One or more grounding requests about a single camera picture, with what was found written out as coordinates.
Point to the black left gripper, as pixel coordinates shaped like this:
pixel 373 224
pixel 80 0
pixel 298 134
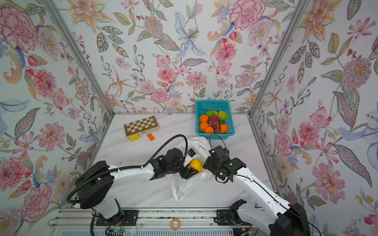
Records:
pixel 187 172

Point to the wooden chess board box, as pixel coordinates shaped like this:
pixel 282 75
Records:
pixel 141 126

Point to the green round fruit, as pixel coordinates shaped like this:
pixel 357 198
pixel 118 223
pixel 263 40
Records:
pixel 209 114

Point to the yellow foam block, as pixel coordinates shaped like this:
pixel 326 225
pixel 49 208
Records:
pixel 134 137

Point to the orange fruit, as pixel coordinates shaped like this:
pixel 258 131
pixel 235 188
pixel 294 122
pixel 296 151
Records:
pixel 203 126
pixel 203 119
pixel 223 129
pixel 209 130

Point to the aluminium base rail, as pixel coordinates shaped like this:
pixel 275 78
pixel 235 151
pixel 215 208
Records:
pixel 144 218

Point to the red dragon fruit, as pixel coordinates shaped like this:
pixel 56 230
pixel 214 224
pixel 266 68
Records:
pixel 215 122

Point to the aluminium corner post right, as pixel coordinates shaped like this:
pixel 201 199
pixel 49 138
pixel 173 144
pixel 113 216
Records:
pixel 298 13

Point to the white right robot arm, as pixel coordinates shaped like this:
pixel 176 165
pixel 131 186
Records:
pixel 273 215

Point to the orange toy brick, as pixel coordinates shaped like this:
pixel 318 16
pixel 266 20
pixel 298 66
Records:
pixel 151 137

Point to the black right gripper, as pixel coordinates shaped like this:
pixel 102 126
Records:
pixel 208 164

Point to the yellow fruit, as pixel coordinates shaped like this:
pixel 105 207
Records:
pixel 196 165

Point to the aluminium corner post left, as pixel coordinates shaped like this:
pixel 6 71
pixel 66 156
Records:
pixel 51 8

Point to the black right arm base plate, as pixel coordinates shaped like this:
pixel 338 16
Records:
pixel 230 216

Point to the teal plastic basket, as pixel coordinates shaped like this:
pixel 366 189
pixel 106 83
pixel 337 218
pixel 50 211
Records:
pixel 202 106

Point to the aluminium corner post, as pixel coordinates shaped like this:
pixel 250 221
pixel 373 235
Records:
pixel 298 13
pixel 51 8

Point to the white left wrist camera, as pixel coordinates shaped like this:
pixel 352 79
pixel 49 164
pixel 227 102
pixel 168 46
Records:
pixel 191 155

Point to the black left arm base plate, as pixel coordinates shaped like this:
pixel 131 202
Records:
pixel 121 218

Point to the translucent white plastic bag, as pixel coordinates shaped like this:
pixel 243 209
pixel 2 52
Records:
pixel 180 187

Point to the beige tape roll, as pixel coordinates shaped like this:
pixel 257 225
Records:
pixel 175 224

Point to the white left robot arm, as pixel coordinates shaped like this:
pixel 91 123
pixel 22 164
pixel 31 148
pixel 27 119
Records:
pixel 95 186

